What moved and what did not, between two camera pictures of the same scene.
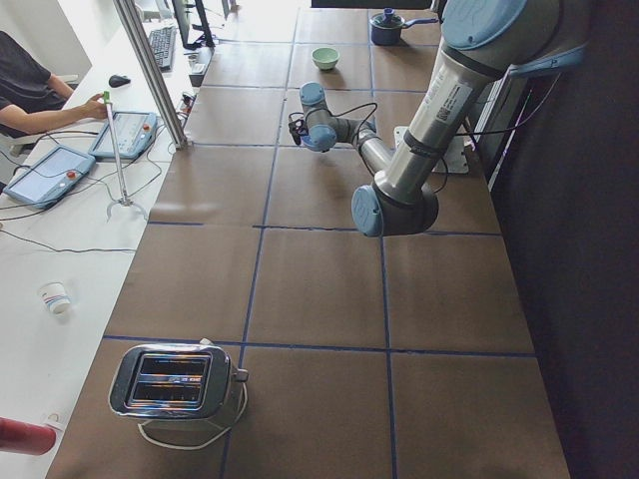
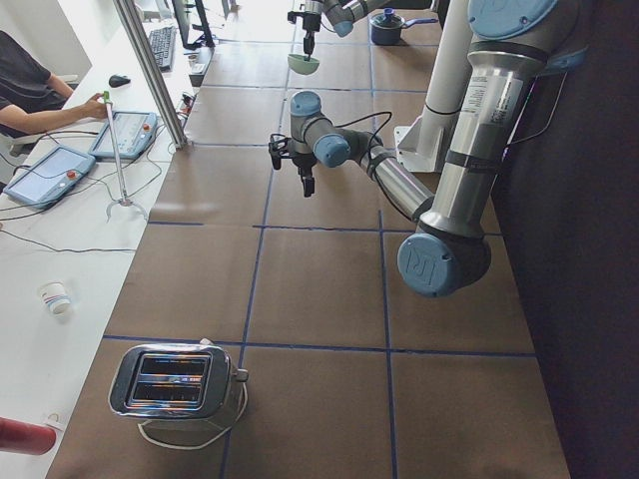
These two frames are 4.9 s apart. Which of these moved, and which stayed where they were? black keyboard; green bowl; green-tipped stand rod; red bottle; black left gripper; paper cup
Moved: green bowl; black left gripper
Stayed: green-tipped stand rod; red bottle; paper cup; black keyboard
